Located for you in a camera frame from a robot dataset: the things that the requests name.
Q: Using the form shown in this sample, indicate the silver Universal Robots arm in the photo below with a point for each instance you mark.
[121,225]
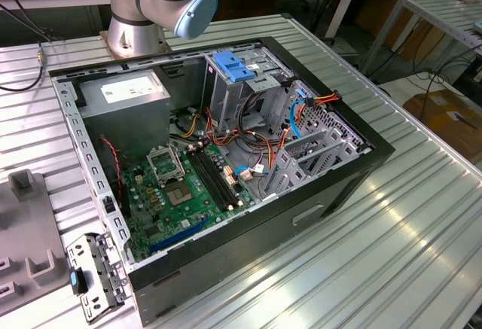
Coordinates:
[132,5]

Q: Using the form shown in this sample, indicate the grey disk bay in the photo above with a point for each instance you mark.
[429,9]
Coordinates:
[291,172]

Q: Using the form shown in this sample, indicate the black RAM slot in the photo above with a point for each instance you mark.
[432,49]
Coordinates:
[209,180]
[220,176]

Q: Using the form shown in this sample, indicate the grey optical drive cage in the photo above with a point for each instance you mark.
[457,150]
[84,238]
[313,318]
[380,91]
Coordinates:
[226,99]

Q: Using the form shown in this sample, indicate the CPU socket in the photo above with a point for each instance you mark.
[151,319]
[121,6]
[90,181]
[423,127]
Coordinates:
[179,194]

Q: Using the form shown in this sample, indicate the blue plastic drive latch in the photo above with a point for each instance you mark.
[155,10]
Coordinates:
[233,67]

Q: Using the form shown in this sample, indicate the green Dell motherboard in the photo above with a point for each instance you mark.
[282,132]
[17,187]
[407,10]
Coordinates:
[188,216]

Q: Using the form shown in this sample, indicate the black open PC case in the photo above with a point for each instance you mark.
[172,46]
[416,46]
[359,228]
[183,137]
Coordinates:
[244,238]

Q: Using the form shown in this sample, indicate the blue expansion slot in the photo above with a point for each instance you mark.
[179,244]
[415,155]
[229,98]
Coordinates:
[177,236]

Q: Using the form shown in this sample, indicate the grey power supply unit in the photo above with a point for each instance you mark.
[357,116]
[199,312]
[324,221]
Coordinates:
[124,118]

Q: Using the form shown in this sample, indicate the large brown cardboard box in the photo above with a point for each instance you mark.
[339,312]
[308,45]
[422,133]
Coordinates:
[433,110]

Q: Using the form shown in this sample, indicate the grey parts rack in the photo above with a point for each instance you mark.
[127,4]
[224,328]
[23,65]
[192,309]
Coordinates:
[26,223]

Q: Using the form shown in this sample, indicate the metal expansion bracket plate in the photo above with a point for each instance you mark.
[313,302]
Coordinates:
[98,268]

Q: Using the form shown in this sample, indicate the black blue bracket latch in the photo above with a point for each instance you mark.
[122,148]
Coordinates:
[79,282]

